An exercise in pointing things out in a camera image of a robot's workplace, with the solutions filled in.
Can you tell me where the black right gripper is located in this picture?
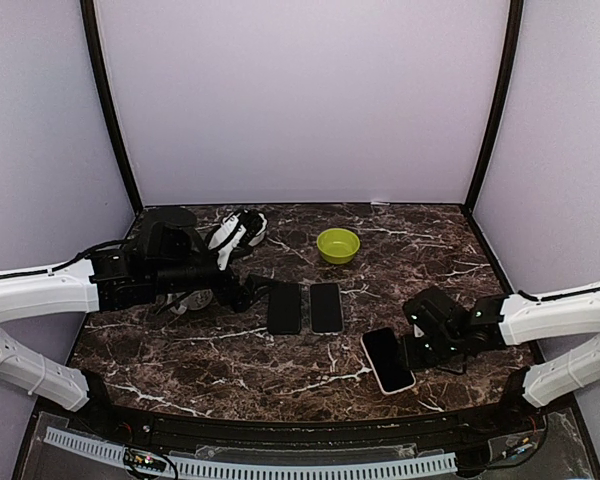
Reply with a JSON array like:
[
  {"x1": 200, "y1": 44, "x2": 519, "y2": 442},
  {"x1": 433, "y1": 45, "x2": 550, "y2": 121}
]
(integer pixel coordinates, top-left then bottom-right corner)
[{"x1": 395, "y1": 332, "x2": 460, "y2": 372}]

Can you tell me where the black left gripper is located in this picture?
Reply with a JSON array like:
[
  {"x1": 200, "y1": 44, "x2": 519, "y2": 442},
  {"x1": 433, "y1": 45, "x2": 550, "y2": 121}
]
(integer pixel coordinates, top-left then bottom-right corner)
[{"x1": 150, "y1": 246, "x2": 279, "y2": 313}]

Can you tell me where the black smartphone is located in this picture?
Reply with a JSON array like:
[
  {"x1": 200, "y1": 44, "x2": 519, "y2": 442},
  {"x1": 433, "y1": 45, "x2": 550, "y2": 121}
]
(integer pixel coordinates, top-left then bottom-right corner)
[{"x1": 267, "y1": 282, "x2": 302, "y2": 335}]

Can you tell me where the black phone with purple edge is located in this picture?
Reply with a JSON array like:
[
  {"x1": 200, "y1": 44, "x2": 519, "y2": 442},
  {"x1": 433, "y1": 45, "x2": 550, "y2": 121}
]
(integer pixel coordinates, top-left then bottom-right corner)
[{"x1": 309, "y1": 282, "x2": 344, "y2": 335}]

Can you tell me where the clear magsafe phone case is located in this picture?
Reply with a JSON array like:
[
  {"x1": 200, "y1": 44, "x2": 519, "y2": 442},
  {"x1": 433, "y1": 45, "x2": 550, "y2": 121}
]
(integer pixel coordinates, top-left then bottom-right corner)
[{"x1": 308, "y1": 281, "x2": 345, "y2": 336}]

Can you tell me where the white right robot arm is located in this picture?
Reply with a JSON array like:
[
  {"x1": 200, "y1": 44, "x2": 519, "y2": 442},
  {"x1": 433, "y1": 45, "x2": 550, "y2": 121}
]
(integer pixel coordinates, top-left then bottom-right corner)
[{"x1": 400, "y1": 280, "x2": 600, "y2": 434}]

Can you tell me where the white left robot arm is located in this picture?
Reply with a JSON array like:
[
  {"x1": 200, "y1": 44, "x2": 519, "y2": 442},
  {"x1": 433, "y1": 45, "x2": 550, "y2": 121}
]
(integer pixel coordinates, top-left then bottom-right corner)
[{"x1": 0, "y1": 207, "x2": 275, "y2": 436}]

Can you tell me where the white patterned mug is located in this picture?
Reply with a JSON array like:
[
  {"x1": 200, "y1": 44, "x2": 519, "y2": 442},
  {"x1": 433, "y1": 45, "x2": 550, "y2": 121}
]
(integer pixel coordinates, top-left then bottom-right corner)
[{"x1": 167, "y1": 289, "x2": 213, "y2": 315}]

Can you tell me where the white fluted ceramic bowl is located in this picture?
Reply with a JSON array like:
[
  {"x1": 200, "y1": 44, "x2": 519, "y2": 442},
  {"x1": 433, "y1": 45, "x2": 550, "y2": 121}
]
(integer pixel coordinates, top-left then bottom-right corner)
[{"x1": 239, "y1": 210, "x2": 268, "y2": 247}]

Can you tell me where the green plastic bowl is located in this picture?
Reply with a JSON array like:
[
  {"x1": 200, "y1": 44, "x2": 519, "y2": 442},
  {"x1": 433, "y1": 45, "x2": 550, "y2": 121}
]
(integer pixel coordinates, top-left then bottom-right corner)
[{"x1": 316, "y1": 228, "x2": 361, "y2": 265}]

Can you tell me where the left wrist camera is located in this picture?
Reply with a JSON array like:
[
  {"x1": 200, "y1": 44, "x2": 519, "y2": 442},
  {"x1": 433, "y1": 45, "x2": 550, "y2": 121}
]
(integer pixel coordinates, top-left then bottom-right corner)
[{"x1": 205, "y1": 209, "x2": 254, "y2": 271}]

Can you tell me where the black front rail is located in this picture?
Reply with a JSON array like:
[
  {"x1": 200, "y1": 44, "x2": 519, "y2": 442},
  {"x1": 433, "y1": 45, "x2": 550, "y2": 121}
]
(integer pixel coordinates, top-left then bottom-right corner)
[{"x1": 70, "y1": 404, "x2": 548, "y2": 451}]

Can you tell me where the white slotted cable duct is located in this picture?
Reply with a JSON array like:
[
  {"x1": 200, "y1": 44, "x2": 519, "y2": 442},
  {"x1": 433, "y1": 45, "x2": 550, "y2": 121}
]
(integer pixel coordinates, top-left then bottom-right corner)
[{"x1": 43, "y1": 427, "x2": 458, "y2": 479}]

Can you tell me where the black frame post left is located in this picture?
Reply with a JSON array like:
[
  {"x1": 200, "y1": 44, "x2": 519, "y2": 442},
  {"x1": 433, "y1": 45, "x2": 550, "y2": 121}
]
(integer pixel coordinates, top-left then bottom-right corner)
[{"x1": 79, "y1": 0, "x2": 144, "y2": 215}]

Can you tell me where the black frame post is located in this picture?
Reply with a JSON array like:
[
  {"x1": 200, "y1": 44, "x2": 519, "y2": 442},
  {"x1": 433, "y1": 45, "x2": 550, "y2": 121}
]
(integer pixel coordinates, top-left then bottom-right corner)
[
  {"x1": 79, "y1": 0, "x2": 144, "y2": 215},
  {"x1": 463, "y1": 0, "x2": 525, "y2": 217}
]

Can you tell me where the black frame post right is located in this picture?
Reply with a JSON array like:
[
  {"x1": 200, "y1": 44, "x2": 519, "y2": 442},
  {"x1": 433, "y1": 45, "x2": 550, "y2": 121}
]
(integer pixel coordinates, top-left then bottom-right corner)
[{"x1": 463, "y1": 0, "x2": 525, "y2": 217}]

